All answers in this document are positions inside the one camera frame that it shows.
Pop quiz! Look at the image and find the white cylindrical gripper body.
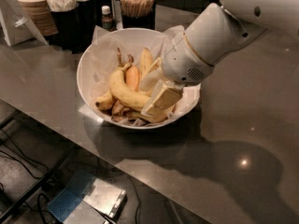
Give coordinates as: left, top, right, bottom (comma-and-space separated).
162, 33, 214, 86

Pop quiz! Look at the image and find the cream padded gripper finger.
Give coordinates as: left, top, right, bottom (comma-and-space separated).
139, 57, 163, 91
141, 80, 184, 116

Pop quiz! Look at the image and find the curved yellow banana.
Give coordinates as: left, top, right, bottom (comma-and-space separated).
109, 57, 150, 111

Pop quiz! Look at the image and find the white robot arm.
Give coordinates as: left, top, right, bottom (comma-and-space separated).
140, 0, 299, 116

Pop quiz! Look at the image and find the middle yellow banana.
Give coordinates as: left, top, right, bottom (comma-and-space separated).
139, 48, 153, 79

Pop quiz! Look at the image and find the orange ripe banana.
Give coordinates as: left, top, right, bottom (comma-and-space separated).
126, 65, 139, 91

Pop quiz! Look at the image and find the white paper bowl liner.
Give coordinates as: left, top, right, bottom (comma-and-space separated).
78, 26, 201, 130

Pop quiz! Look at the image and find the small yellow banana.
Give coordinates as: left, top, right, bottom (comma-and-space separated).
95, 91, 116, 110

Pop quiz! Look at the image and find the white ceramic bowl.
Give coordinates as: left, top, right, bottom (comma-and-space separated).
77, 27, 201, 130

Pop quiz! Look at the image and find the black stir stick holder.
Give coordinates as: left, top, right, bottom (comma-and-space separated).
121, 11, 155, 30

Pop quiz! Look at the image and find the small brown glass bottle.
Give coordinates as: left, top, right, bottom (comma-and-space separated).
101, 6, 113, 31

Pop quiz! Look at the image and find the wooden stir sticks bundle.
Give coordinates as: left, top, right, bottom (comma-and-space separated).
120, 0, 155, 18

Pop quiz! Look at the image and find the black condiment organizer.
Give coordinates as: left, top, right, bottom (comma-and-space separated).
50, 0, 113, 53

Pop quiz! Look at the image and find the silver metal floor box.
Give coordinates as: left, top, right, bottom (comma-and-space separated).
64, 177, 128, 224

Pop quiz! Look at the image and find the blue perforated floor mat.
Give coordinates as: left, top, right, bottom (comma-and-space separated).
48, 171, 96, 223

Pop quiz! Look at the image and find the black metal table frame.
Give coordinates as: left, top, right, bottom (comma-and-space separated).
0, 111, 74, 224

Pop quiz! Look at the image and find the black floor cable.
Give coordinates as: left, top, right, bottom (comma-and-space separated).
0, 128, 50, 180

